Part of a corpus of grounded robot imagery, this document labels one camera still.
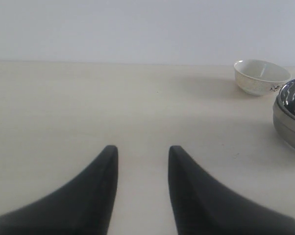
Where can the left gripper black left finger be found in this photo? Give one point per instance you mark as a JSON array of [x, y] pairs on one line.
[[83, 206]]

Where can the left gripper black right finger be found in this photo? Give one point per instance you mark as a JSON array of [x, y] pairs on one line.
[[203, 206]]

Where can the stainless steel bowl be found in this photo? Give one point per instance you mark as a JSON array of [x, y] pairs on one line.
[[284, 113]]

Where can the white ceramic floral bowl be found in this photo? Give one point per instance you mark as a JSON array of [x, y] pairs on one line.
[[259, 78]]

